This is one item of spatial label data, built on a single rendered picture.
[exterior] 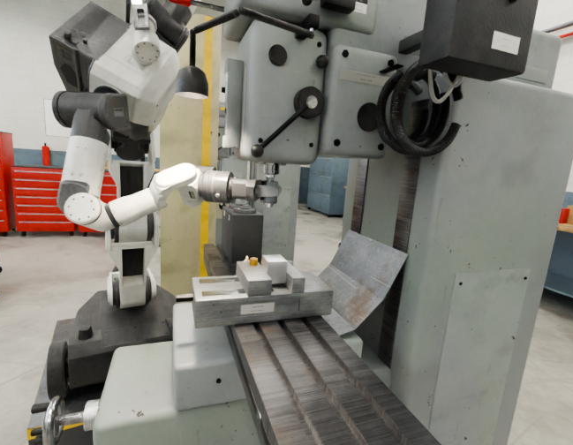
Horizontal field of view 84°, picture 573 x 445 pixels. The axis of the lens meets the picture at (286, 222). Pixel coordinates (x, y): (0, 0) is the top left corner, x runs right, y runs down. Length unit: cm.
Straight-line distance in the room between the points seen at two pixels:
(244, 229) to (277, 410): 75
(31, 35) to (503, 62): 1033
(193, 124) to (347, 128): 186
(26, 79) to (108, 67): 940
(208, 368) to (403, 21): 97
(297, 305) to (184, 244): 191
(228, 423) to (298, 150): 70
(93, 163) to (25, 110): 948
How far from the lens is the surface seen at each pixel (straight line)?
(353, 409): 61
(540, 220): 121
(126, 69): 111
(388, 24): 96
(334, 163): 810
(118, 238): 143
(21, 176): 580
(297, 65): 83
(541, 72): 134
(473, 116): 94
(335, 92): 84
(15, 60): 1061
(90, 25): 121
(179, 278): 275
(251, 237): 122
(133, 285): 156
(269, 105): 79
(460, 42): 71
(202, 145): 258
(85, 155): 97
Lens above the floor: 131
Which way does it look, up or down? 11 degrees down
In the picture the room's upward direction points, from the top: 4 degrees clockwise
